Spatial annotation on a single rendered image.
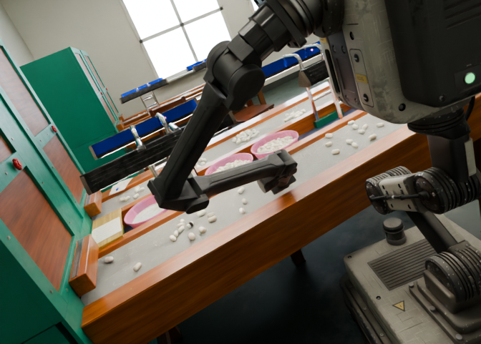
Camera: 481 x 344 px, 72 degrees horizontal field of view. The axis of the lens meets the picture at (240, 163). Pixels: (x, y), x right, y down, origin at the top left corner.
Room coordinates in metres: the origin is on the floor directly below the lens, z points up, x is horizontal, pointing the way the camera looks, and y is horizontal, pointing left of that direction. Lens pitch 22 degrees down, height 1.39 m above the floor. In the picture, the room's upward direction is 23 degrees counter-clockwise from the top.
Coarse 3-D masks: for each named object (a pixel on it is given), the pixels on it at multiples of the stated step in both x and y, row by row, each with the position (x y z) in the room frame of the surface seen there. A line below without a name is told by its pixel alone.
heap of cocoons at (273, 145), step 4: (288, 136) 1.73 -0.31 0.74; (272, 140) 1.77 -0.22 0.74; (276, 140) 1.74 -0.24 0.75; (280, 140) 1.73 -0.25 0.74; (284, 140) 1.69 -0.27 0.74; (288, 140) 1.72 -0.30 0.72; (292, 140) 1.66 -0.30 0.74; (264, 144) 1.75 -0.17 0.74; (268, 144) 1.73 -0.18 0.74; (272, 144) 1.70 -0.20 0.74; (276, 144) 1.68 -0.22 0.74; (280, 144) 1.66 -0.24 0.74; (284, 144) 1.64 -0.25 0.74; (260, 148) 1.74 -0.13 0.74; (264, 148) 1.71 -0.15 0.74; (268, 148) 1.69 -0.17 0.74; (272, 148) 1.66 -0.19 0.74; (276, 148) 1.64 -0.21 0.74; (280, 148) 1.61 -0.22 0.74; (260, 152) 1.67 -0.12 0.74; (264, 152) 1.64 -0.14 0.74
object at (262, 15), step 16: (256, 0) 0.70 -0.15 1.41; (272, 0) 0.62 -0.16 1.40; (256, 16) 0.64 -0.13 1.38; (272, 16) 0.62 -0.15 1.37; (288, 16) 0.62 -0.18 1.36; (240, 32) 0.65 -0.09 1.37; (256, 32) 0.63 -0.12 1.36; (272, 32) 0.62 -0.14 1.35; (288, 32) 0.63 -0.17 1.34; (256, 48) 0.63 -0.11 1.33; (272, 48) 0.64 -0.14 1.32
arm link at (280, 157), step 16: (256, 160) 0.96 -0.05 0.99; (272, 160) 0.97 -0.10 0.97; (288, 160) 0.99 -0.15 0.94; (192, 176) 0.87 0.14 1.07; (208, 176) 0.87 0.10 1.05; (224, 176) 0.88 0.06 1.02; (240, 176) 0.89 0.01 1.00; (256, 176) 0.93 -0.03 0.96; (272, 176) 0.97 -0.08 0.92; (208, 192) 0.83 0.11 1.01; (192, 208) 0.78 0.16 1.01
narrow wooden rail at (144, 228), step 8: (360, 112) 1.59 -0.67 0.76; (344, 120) 1.57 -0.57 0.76; (328, 128) 1.56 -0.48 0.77; (336, 128) 1.54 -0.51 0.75; (312, 136) 1.54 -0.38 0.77; (320, 136) 1.52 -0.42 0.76; (296, 144) 1.52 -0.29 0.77; (304, 144) 1.50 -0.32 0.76; (288, 152) 1.48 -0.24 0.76; (160, 216) 1.36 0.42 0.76; (168, 216) 1.33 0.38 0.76; (176, 216) 1.34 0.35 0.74; (144, 224) 1.35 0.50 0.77; (152, 224) 1.31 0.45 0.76; (160, 224) 1.32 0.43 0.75; (128, 232) 1.33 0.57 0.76; (136, 232) 1.30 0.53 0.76; (144, 232) 1.30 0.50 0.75; (120, 240) 1.28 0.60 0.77; (128, 240) 1.28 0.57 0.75; (104, 248) 1.27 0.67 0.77; (112, 248) 1.27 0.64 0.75
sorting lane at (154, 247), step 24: (360, 120) 1.55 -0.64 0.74; (312, 144) 1.50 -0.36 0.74; (336, 144) 1.39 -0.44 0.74; (360, 144) 1.30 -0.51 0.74; (312, 168) 1.27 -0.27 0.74; (192, 216) 1.28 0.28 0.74; (216, 216) 1.20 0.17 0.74; (240, 216) 1.12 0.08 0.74; (144, 240) 1.25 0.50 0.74; (168, 240) 1.17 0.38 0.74; (192, 240) 1.10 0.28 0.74; (120, 264) 1.14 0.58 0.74; (144, 264) 1.07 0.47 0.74; (96, 288) 1.05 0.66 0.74
